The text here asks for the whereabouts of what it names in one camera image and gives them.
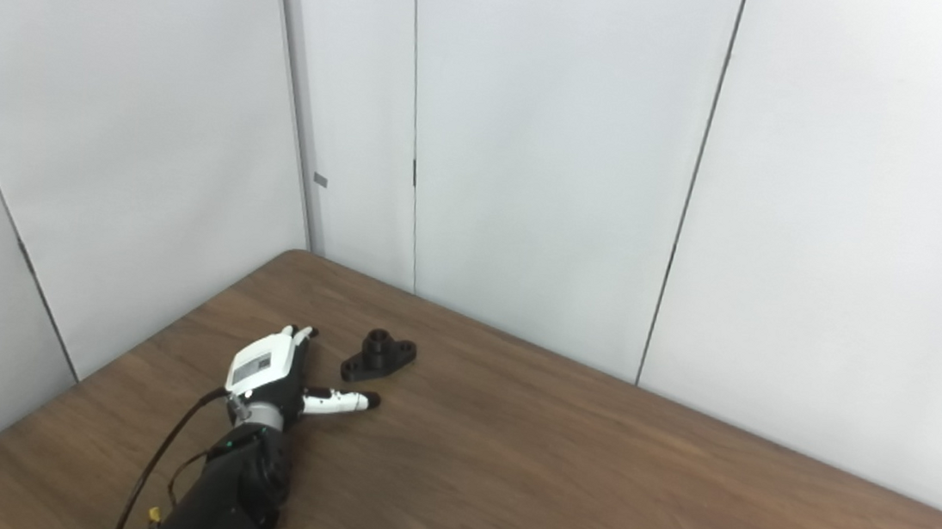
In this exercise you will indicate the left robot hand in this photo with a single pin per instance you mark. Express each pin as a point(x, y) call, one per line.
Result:
point(262, 370)

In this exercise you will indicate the black holder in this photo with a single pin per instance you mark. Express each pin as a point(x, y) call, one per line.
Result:
point(380, 358)

